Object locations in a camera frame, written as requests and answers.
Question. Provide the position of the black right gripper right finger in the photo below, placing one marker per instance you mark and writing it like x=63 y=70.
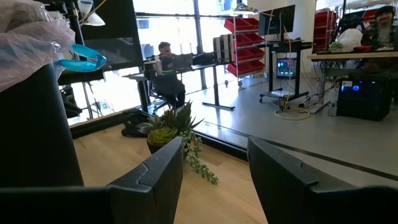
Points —
x=286 y=199

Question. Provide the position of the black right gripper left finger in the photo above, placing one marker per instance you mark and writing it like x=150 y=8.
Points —
x=146 y=199

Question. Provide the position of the black trash bin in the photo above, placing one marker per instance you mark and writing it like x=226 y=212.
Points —
x=34 y=130

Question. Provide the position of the pink plastic bag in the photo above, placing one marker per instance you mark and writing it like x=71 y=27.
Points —
x=28 y=43

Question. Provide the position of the white plastic bag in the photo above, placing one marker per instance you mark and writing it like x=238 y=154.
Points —
x=349 y=39

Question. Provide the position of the small green plant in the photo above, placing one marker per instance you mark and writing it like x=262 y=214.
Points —
x=168 y=130

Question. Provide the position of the person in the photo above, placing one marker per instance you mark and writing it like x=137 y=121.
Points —
x=385 y=28
x=169 y=81

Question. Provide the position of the black computer tower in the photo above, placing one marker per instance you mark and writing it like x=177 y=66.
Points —
x=363 y=99

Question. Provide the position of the small lit screen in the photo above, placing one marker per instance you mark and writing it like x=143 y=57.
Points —
x=286 y=68

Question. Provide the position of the black standing desk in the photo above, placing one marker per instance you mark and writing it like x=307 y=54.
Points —
x=214 y=84

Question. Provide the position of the wooden background table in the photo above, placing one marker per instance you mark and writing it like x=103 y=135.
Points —
x=351 y=56

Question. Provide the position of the red bin shelf rack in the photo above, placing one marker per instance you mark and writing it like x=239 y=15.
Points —
x=245 y=43
x=325 y=31

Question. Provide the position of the black computer monitor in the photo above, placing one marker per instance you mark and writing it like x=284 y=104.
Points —
x=276 y=20

